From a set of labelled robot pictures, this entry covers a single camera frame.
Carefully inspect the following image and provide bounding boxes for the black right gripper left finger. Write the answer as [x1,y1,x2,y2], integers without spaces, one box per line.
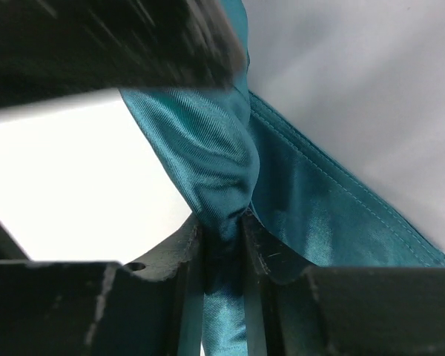
[0,217,202,355]

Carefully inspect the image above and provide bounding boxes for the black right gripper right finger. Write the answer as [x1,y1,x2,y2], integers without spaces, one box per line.
[241,213,445,355]

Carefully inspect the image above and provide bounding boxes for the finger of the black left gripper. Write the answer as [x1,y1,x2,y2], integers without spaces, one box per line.
[0,0,246,109]

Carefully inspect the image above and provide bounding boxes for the teal satin napkin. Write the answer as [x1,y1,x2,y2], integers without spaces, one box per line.
[121,1,445,355]

